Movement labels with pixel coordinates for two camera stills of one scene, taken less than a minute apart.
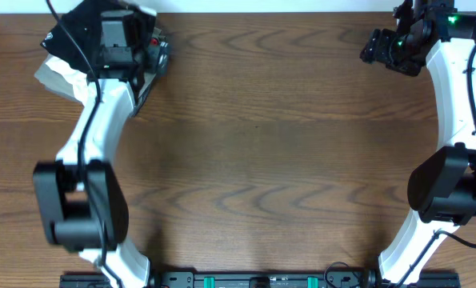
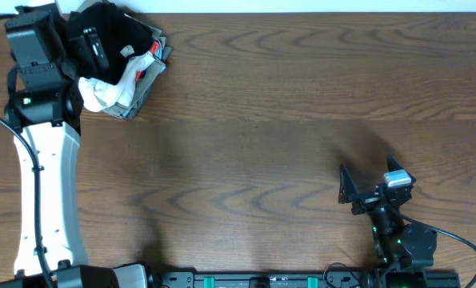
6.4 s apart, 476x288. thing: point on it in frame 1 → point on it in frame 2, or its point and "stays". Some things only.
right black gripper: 378,50 → 350,195
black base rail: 255,279 stays
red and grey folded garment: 158,61 stays
